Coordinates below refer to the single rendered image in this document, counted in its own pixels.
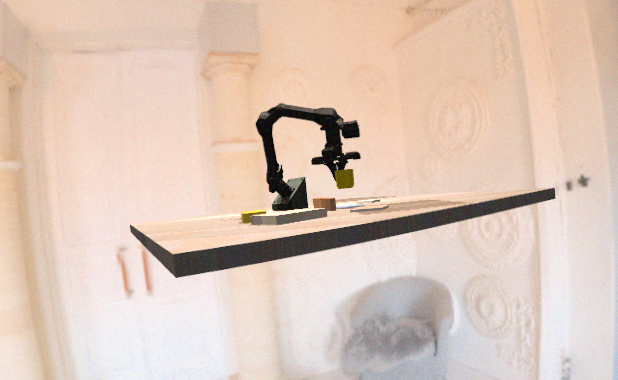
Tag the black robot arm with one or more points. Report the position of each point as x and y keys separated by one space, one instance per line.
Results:
x=326 y=117

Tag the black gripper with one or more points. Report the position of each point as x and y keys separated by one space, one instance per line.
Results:
x=342 y=160

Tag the yellow flat block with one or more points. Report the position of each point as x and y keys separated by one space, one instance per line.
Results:
x=246 y=215

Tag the orange wood-grain bar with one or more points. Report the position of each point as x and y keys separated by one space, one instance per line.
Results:
x=329 y=203

